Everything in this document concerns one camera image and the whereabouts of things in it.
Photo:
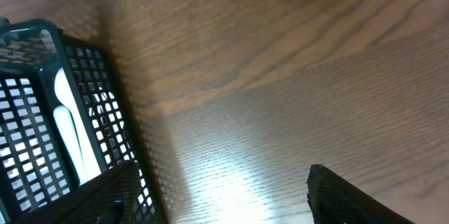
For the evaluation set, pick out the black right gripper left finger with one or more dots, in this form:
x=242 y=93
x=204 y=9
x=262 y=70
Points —
x=108 y=198

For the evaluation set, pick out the small white plastic spoon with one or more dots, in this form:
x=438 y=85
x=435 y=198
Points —
x=66 y=98

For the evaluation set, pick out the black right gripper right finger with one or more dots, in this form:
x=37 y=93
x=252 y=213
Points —
x=333 y=200

